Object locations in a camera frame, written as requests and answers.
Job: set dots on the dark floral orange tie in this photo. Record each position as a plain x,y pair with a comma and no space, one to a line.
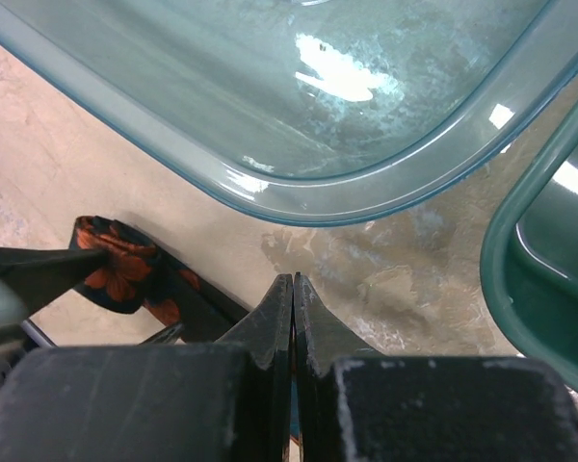
139,273

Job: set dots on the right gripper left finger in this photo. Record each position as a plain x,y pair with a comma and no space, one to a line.
222,401

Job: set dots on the clear teal plastic bin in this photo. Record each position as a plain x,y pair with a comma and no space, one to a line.
307,113

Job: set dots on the green compartment organizer tray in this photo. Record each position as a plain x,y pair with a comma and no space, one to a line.
529,256

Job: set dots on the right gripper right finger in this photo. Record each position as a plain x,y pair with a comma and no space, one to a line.
358,404

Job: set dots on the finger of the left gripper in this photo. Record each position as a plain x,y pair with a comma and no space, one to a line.
37,277
169,335

